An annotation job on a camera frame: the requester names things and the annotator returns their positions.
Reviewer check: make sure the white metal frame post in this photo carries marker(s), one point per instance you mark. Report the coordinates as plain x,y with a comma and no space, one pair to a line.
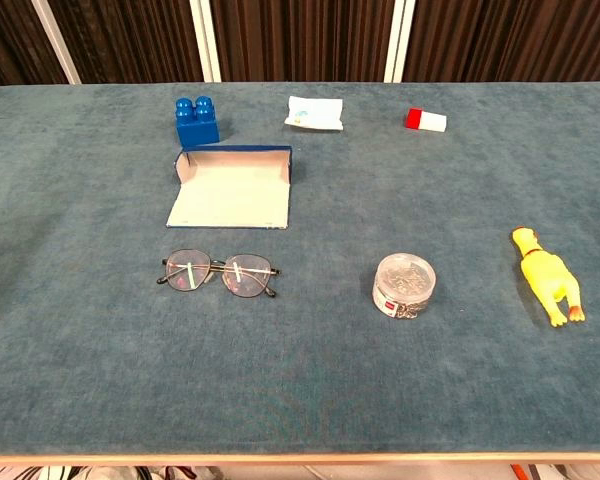
55,40
399,40
205,40

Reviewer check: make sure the blue toy building block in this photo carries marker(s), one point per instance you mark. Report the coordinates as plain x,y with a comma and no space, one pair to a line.
197,131

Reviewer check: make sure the white tissue packet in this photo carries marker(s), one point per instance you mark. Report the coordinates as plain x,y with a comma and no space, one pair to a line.
320,112

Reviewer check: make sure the dark brown pleated curtain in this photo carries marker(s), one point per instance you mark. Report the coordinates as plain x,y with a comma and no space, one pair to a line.
300,40

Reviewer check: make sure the blue-green velvet table cloth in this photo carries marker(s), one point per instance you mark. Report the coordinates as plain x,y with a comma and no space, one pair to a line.
300,375

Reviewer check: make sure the blue glasses case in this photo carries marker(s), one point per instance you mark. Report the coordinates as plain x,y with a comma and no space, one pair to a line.
230,195

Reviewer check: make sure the red and white small box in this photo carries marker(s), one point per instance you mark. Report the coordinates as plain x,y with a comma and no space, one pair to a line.
430,121

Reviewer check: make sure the yellow rubber chicken toy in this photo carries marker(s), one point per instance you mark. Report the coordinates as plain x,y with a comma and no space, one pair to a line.
545,272

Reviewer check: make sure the clear round jar of pins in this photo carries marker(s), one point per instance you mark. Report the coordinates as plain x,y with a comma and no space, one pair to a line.
404,280

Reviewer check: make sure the metal-rimmed eyeglasses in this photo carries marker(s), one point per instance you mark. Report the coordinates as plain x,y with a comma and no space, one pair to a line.
185,270

